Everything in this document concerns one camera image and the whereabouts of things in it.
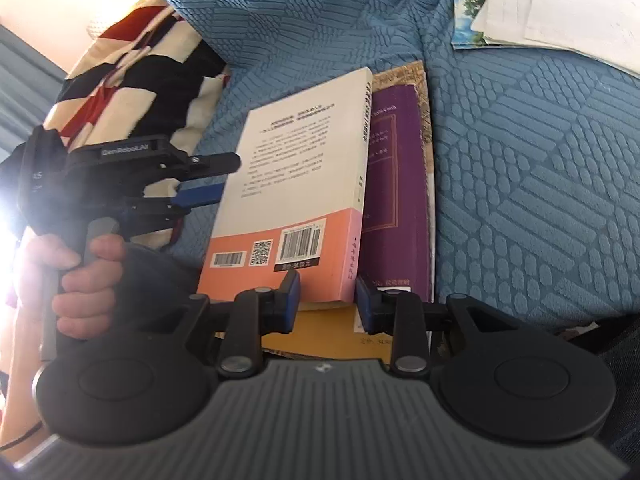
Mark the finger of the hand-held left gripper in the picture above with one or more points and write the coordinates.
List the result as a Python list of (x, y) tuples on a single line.
[(215, 162), (200, 196)]

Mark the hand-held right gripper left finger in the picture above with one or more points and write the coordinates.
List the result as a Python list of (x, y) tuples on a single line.
[(292, 295)]

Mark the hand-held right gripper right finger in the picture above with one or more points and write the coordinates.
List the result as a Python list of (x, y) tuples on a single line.
[(362, 305)]

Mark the white and orange book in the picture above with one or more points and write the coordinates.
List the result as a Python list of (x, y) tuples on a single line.
[(290, 160)]

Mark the purple and gold book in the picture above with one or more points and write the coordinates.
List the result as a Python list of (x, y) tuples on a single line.
[(390, 210)]

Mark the beige painting cover book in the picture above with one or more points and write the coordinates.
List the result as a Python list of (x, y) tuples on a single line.
[(427, 125)]

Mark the white paper booklet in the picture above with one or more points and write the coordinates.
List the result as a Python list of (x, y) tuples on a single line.
[(585, 20)]

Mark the person's left hand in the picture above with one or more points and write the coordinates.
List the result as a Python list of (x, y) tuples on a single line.
[(95, 280)]

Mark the red black cream striped blanket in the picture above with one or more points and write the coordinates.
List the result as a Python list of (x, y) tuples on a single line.
[(140, 85)]

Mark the grey blue curtain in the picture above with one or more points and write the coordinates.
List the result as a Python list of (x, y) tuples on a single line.
[(25, 90)]

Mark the white lace cloth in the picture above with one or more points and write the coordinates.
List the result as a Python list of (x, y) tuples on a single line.
[(96, 30)]

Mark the blue quilted sofa cover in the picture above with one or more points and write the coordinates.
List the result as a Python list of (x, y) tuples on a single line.
[(525, 185)]

